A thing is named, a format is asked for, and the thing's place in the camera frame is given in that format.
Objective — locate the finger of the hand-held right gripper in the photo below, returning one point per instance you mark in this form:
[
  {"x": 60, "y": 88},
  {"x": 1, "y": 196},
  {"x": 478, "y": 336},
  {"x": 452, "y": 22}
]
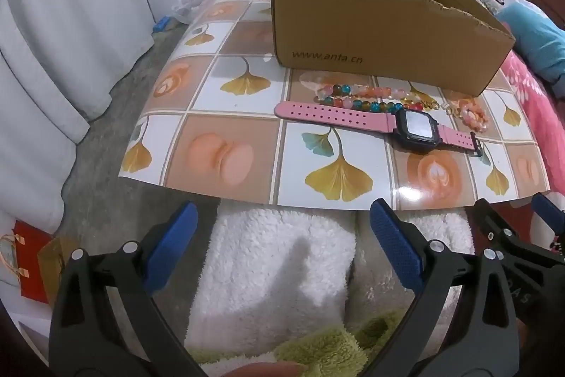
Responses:
[
  {"x": 549, "y": 211},
  {"x": 485, "y": 218}
]

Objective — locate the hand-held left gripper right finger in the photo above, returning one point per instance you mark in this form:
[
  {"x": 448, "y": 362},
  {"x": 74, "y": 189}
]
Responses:
[{"x": 397, "y": 246}]

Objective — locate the pink floral blanket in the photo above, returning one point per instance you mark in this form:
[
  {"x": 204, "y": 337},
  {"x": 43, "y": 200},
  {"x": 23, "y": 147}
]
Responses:
[{"x": 538, "y": 112}]

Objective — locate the small blue object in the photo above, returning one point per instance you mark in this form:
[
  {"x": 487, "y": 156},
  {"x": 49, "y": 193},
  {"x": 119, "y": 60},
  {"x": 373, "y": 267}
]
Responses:
[{"x": 161, "y": 25}]

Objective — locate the brown cardboard box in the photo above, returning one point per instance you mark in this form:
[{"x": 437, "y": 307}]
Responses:
[{"x": 375, "y": 37}]

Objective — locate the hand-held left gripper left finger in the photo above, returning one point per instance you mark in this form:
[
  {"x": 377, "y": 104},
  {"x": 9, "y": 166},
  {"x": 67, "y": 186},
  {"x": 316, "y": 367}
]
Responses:
[{"x": 170, "y": 249}]

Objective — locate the teal quilt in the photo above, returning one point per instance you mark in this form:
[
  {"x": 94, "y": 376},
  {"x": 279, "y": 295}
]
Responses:
[{"x": 538, "y": 37}]

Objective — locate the green fluffy cloth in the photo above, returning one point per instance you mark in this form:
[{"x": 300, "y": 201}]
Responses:
[{"x": 335, "y": 341}]

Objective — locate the gold gift bag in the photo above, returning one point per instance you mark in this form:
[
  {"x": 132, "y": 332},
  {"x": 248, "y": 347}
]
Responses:
[{"x": 53, "y": 262}]

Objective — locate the person's left hand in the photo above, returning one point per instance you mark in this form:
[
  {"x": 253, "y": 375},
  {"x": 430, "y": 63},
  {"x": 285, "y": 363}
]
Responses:
[{"x": 269, "y": 370}]

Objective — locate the small gold ornament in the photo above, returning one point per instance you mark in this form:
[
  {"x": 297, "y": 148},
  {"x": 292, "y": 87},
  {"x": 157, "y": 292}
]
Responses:
[
  {"x": 451, "y": 110},
  {"x": 431, "y": 106}
]

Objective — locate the white curtain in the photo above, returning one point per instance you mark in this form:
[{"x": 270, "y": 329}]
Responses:
[{"x": 66, "y": 28}]

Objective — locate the white fluffy towel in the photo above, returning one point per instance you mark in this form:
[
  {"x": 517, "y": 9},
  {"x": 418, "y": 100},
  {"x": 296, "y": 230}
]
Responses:
[{"x": 273, "y": 262}]

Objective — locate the red gift bag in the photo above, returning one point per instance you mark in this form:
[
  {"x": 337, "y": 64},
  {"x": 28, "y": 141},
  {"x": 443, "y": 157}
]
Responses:
[{"x": 28, "y": 271}]

